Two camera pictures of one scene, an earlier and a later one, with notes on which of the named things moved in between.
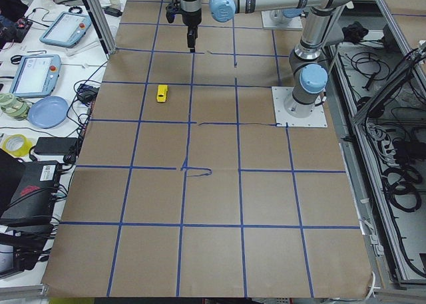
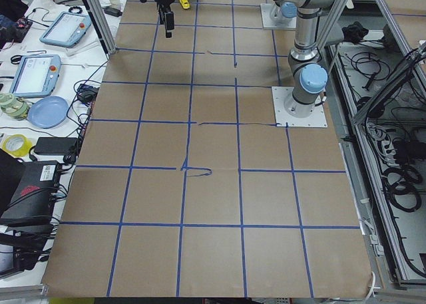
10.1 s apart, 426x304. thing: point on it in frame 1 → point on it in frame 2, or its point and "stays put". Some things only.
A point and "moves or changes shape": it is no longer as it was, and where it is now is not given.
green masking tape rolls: x=13 y=108 stays put
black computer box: x=34 y=203 stays put
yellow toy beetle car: x=162 y=92 moves or changes shape
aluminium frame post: x=100 y=16 stays put
